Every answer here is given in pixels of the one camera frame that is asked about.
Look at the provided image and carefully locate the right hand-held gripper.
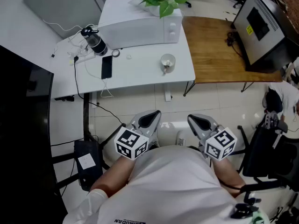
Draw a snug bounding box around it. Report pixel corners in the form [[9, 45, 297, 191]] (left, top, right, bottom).
[[187, 113, 238, 161]]

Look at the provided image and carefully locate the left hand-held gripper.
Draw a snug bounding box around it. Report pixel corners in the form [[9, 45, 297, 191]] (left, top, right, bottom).
[[114, 110, 162, 161]]

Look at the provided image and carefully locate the white mug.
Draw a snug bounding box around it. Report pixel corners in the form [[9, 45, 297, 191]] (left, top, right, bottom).
[[160, 53, 177, 76]]

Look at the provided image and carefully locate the person's right forearm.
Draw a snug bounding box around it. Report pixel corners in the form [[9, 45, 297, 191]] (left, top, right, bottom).
[[211, 157, 246, 198]]

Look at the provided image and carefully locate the person's left forearm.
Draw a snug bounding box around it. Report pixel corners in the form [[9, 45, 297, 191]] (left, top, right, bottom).
[[90, 156, 136, 198]]

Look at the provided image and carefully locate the person's left white shoe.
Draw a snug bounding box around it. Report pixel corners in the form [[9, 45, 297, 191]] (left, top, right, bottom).
[[149, 136, 161, 149]]

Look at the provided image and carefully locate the person's white shoe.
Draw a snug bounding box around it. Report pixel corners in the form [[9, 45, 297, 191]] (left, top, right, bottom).
[[149, 136, 161, 149], [175, 130, 186, 147]]

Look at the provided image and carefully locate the person's right white shoe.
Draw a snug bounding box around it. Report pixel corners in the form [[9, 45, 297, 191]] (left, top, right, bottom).
[[175, 130, 186, 147]]

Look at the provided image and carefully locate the black hairpin table leg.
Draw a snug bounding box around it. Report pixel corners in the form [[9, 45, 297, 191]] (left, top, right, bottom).
[[183, 81, 196, 97], [241, 82, 254, 93]]

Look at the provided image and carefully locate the white desk leg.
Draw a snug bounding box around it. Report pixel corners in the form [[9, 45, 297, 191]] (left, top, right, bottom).
[[163, 83, 174, 102]]

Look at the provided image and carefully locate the black metal stand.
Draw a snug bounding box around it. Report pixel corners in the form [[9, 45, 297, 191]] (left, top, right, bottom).
[[51, 92, 127, 191]]

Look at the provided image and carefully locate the black floor box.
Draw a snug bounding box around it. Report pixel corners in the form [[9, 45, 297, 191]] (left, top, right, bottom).
[[74, 140, 104, 192]]

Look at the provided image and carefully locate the person's white shirt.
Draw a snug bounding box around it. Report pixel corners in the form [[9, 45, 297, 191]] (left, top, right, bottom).
[[62, 145, 271, 224]]

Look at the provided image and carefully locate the black smartphone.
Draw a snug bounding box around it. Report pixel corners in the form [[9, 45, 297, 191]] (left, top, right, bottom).
[[101, 55, 113, 80]]

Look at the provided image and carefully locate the black office chair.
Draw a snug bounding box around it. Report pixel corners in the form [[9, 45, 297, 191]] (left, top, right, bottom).
[[237, 120, 299, 197]]

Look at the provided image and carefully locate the white power strip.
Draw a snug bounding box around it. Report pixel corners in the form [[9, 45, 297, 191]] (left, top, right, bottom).
[[69, 54, 97, 66]]

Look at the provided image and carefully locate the black blender bottle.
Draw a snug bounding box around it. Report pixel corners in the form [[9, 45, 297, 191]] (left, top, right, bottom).
[[80, 27, 108, 56]]

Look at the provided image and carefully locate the black clip-on device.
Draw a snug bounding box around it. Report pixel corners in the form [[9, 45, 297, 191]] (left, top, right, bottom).
[[230, 192, 262, 219]]

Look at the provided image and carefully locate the white microwave oven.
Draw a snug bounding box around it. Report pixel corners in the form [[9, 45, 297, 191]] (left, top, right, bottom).
[[97, 0, 183, 50]]

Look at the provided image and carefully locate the grey backed monitor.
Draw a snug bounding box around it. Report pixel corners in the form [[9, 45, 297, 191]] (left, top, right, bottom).
[[231, 0, 299, 74]]

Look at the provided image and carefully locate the large black screen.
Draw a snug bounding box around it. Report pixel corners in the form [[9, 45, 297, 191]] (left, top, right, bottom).
[[0, 45, 68, 224]]

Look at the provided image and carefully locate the grey cabinet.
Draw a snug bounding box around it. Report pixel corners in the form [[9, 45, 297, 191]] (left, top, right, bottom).
[[21, 0, 112, 39]]

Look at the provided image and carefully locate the white charging cable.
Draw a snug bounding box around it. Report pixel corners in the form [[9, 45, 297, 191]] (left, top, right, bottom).
[[84, 59, 113, 98]]

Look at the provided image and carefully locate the black power cable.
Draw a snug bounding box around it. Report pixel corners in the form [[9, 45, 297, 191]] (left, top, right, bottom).
[[73, 56, 124, 126]]

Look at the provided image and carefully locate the black cable bundle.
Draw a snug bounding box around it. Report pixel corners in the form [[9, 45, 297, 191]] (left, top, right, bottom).
[[225, 31, 245, 58]]

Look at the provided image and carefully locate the thin white wall cable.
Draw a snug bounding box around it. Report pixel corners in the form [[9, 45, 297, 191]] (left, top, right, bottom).
[[43, 19, 100, 47]]

